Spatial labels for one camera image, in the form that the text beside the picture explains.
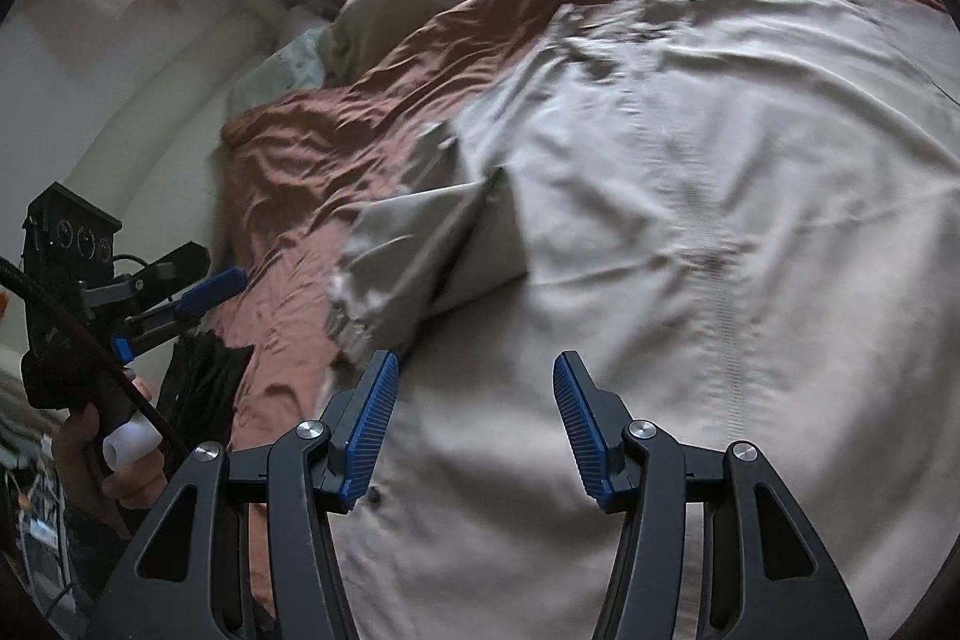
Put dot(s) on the cream padded headboard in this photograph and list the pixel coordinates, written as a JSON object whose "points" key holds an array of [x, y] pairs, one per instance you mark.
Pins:
{"points": [[158, 165]]}

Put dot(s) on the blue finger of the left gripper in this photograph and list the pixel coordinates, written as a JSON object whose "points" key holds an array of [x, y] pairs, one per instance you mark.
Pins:
{"points": [[181, 281], [139, 335]]}

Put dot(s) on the person left hand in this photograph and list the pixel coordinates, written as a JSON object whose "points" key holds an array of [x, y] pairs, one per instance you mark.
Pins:
{"points": [[103, 496]]}

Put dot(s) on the rust brown bed blanket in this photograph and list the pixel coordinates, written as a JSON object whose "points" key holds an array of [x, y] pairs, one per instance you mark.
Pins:
{"points": [[299, 173]]}

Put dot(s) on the beige zip jacket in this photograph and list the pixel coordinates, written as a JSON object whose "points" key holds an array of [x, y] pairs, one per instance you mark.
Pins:
{"points": [[743, 215]]}

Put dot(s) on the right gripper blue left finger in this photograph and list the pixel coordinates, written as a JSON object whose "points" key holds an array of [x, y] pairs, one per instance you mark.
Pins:
{"points": [[357, 422]]}

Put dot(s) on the black garment on bed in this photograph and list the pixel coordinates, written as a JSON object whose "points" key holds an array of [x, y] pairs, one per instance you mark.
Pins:
{"points": [[198, 393]]}

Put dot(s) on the pale green pillow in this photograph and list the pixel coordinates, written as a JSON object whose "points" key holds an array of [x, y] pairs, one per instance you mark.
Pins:
{"points": [[294, 67]]}

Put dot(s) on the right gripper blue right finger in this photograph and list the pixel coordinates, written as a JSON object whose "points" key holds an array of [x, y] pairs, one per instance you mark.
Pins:
{"points": [[594, 421]]}

